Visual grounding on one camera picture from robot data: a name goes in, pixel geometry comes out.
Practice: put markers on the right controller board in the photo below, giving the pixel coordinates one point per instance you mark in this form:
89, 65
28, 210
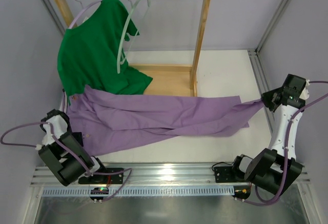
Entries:
242, 192

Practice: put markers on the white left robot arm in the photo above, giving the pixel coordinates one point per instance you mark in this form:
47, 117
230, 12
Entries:
62, 150

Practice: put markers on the slotted grey cable duct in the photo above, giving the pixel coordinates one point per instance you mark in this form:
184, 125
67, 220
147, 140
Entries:
139, 191

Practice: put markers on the left controller board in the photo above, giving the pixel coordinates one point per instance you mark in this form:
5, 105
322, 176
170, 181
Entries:
99, 193

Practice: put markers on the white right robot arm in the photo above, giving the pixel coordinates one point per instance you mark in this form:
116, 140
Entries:
275, 168

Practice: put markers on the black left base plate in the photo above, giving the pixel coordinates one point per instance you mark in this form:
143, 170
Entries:
112, 176

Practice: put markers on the purple clothes hanger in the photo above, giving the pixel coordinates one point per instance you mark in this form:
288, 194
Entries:
82, 11

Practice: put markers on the green t-shirt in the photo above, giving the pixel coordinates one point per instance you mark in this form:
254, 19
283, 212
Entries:
88, 55

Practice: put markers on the purple trousers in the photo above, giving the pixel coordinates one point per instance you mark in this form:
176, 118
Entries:
110, 123

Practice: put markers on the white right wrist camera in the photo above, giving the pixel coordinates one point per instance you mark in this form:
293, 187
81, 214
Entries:
305, 92

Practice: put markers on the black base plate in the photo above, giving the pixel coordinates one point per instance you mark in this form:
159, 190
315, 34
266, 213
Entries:
112, 176
229, 174

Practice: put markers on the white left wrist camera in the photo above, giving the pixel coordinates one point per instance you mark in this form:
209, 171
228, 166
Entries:
47, 140

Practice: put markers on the pale green clothes hanger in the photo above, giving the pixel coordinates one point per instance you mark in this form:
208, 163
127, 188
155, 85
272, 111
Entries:
121, 60

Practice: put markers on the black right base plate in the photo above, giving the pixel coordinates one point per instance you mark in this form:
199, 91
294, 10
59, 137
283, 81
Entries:
229, 174

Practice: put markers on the aluminium mounting rail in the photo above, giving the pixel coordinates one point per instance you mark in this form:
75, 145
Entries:
154, 174

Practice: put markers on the wooden clothes rack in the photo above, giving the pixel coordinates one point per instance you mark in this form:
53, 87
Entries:
169, 50

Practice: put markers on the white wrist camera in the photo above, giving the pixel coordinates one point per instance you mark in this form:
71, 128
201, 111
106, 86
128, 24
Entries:
47, 140
305, 92

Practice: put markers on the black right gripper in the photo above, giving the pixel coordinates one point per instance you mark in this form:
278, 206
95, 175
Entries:
268, 99

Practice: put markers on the controller board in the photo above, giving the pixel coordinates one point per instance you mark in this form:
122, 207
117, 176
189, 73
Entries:
242, 192
99, 193

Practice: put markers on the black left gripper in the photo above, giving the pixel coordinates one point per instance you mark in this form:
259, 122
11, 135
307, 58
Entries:
77, 138

